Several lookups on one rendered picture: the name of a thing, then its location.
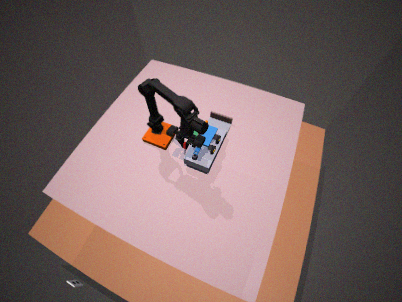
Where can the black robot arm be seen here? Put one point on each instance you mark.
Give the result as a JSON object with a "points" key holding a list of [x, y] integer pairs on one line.
{"points": [[182, 105]]}

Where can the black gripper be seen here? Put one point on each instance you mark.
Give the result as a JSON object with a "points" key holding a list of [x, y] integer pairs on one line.
{"points": [[185, 132]]}

